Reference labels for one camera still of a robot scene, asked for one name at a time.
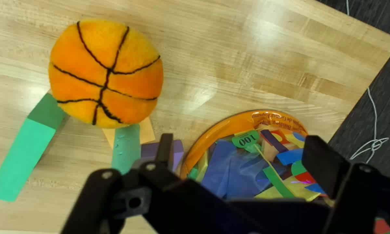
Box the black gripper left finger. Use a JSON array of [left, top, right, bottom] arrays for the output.
[[62, 133, 184, 234]]

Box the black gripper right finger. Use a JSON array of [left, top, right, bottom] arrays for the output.
[[302, 135, 390, 234]]

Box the green foam cylinder block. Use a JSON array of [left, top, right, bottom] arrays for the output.
[[111, 124, 143, 176]]

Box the purple foam block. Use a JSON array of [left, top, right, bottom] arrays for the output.
[[140, 140, 186, 174]]

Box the green foam arch block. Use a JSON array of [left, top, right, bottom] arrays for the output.
[[0, 92, 71, 205]]

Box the clear bag of foam blocks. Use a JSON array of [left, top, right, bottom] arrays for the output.
[[177, 109, 337, 209]]

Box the orange plush pumpkin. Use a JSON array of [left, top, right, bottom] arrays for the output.
[[49, 18, 166, 131]]

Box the white cable on floor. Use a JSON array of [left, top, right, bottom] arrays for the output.
[[350, 88, 390, 166]]

